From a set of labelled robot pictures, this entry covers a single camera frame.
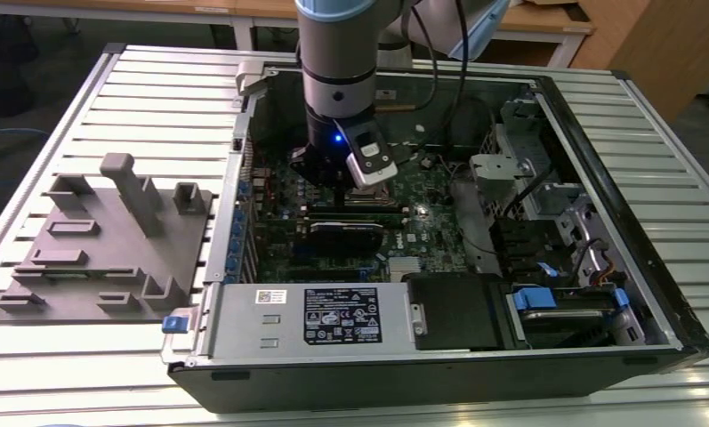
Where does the wire locking lever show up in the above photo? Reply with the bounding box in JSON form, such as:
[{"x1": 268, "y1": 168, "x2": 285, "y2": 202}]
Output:
[{"x1": 345, "y1": 190, "x2": 393, "y2": 204}]

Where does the CPU socket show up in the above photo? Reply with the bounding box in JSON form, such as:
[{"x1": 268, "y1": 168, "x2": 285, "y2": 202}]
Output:
[{"x1": 343, "y1": 171, "x2": 393, "y2": 205}]

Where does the black graphics card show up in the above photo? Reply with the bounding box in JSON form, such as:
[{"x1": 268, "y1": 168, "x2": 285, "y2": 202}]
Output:
[{"x1": 304, "y1": 221, "x2": 388, "y2": 262}]

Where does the green motherboard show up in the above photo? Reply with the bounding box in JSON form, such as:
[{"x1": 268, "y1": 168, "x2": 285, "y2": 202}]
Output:
[{"x1": 250, "y1": 146, "x2": 472, "y2": 285}]

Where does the small silver heatsink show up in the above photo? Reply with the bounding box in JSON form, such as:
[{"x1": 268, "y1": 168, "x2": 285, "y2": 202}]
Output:
[{"x1": 388, "y1": 256, "x2": 424, "y2": 273}]

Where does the perforated metal drive cage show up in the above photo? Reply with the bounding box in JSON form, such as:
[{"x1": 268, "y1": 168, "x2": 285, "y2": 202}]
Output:
[{"x1": 491, "y1": 101, "x2": 597, "y2": 223}]

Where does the silver power supply unit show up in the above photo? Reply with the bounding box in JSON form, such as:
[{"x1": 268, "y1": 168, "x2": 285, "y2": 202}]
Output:
[{"x1": 190, "y1": 282, "x2": 416, "y2": 359}]

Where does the grey parts rack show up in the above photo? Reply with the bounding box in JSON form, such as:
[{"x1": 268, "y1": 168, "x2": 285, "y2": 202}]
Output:
[{"x1": 0, "y1": 153, "x2": 217, "y2": 321}]

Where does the black PC case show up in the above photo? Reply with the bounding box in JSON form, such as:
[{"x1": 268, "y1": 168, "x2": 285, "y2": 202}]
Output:
[{"x1": 161, "y1": 60, "x2": 709, "y2": 415}]

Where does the silver hard disk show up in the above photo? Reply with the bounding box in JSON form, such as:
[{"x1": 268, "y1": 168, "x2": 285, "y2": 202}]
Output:
[{"x1": 517, "y1": 308, "x2": 608, "y2": 350}]

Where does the dark office chair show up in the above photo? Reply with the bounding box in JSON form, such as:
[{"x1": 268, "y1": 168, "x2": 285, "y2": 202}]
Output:
[{"x1": 0, "y1": 12, "x2": 42, "y2": 119}]

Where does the wooden cabinet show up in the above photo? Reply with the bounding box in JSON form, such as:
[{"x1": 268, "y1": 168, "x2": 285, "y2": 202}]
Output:
[{"x1": 573, "y1": 0, "x2": 709, "y2": 124}]

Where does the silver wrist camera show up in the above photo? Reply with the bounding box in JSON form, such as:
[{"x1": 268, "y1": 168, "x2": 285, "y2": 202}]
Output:
[{"x1": 333, "y1": 117, "x2": 403, "y2": 190}]

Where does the grey case handle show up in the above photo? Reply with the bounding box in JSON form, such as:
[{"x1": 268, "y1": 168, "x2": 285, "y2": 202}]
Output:
[{"x1": 233, "y1": 60, "x2": 270, "y2": 97}]

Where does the silver metal bracket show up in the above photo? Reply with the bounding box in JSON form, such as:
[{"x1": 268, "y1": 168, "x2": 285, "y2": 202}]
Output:
[{"x1": 469, "y1": 153, "x2": 537, "y2": 181}]

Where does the wooden desk white frame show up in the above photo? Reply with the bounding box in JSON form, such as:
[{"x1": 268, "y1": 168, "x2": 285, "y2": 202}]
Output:
[
  {"x1": 234, "y1": 0, "x2": 597, "y2": 68},
  {"x1": 0, "y1": 0, "x2": 254, "y2": 50}
]

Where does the coloured wire bundle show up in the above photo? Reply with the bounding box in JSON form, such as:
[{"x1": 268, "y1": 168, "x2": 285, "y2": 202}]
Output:
[{"x1": 588, "y1": 265, "x2": 627, "y2": 288}]

